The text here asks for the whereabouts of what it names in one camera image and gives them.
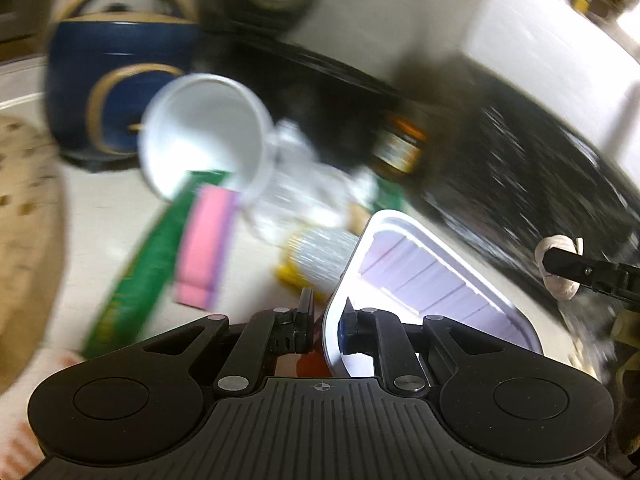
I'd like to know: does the white garlic bulb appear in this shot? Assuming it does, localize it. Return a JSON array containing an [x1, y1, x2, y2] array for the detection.
[[534, 234, 584, 301]]

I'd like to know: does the red foil takeout tray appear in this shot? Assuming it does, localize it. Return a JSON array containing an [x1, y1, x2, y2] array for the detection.
[[322, 209, 542, 377]]

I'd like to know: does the yellow grey round scrubber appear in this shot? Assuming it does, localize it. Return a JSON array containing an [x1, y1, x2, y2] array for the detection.
[[276, 226, 359, 299]]

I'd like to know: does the pink purple round sponge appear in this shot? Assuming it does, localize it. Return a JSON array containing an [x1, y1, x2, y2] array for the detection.
[[174, 184, 240, 311]]

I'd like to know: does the green long wrapper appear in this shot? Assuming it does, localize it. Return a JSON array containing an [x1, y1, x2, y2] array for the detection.
[[80, 170, 230, 359]]

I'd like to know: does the green snack packet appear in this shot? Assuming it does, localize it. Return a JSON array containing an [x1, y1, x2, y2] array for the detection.
[[370, 176, 405, 214]]

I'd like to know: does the clear plastic bag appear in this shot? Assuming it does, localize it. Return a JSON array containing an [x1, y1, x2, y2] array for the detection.
[[247, 119, 378, 246]]

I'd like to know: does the black microwave in plastic wrap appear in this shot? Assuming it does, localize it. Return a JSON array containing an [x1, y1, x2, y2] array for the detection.
[[394, 67, 639, 308]]

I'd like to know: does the glass sauce jar orange lid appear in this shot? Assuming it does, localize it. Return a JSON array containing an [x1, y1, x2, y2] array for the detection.
[[372, 113, 428, 181]]

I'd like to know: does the round wooden chopping board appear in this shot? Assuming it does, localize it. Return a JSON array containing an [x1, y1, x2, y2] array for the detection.
[[0, 114, 66, 391]]

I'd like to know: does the white foam block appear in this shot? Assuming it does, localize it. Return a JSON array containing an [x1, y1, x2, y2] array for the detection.
[[460, 0, 639, 174]]

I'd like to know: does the pink striped dish cloth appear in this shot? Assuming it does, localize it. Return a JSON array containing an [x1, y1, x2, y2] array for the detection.
[[0, 349, 87, 480]]

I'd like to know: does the navy blue electric cooker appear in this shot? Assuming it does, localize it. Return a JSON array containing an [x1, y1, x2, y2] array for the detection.
[[44, 0, 198, 162]]

